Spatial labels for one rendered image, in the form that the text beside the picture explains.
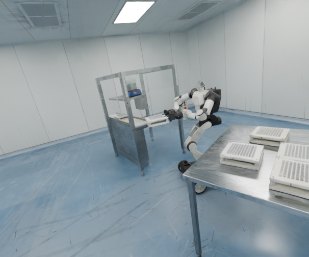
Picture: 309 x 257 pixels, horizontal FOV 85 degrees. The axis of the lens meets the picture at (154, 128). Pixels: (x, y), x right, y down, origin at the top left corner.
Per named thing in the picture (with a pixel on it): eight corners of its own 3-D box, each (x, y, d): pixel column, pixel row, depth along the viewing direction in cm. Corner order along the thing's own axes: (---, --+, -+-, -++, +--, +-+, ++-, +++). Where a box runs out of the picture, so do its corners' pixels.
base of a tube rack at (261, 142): (289, 136, 145) (289, 133, 144) (284, 147, 129) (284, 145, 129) (257, 132, 162) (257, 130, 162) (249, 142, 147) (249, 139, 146)
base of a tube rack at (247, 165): (263, 153, 126) (263, 150, 125) (258, 171, 108) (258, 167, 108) (229, 149, 141) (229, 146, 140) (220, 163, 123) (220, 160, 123)
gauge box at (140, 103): (148, 108, 269) (146, 96, 263) (142, 109, 263) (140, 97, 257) (140, 107, 286) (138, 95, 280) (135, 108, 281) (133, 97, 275)
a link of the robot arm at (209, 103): (209, 121, 180) (216, 105, 188) (204, 114, 174) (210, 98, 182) (201, 122, 189) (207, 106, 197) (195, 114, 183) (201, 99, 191)
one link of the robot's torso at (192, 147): (207, 157, 252) (188, 136, 236) (214, 163, 233) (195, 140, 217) (200, 163, 252) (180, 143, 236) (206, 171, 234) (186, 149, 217)
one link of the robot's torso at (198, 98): (210, 109, 239) (209, 84, 228) (225, 114, 208) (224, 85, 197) (191, 114, 235) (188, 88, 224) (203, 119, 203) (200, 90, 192)
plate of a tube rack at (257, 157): (263, 147, 125) (263, 145, 124) (259, 163, 107) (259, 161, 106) (229, 143, 140) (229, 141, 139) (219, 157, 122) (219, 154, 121)
